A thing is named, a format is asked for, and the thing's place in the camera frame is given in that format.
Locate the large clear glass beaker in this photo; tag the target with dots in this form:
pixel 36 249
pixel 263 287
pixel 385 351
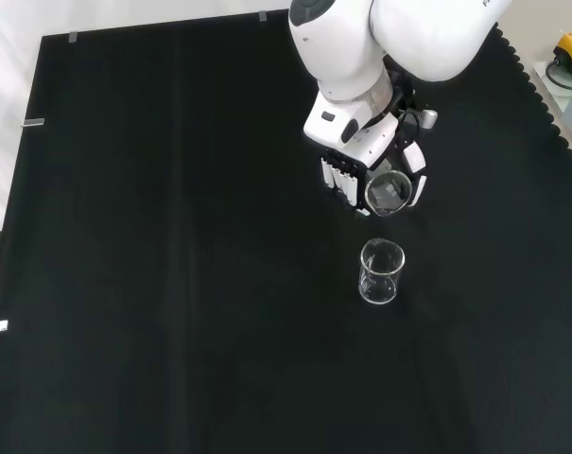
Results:
pixel 382 279

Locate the small clear glass beaker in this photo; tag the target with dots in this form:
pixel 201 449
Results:
pixel 385 195

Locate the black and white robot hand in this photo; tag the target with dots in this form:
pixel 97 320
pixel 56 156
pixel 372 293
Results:
pixel 370 142

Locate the black bench cloth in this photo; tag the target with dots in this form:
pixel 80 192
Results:
pixel 172 236

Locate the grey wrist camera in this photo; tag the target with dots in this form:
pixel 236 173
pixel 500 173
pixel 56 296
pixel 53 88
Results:
pixel 429 119

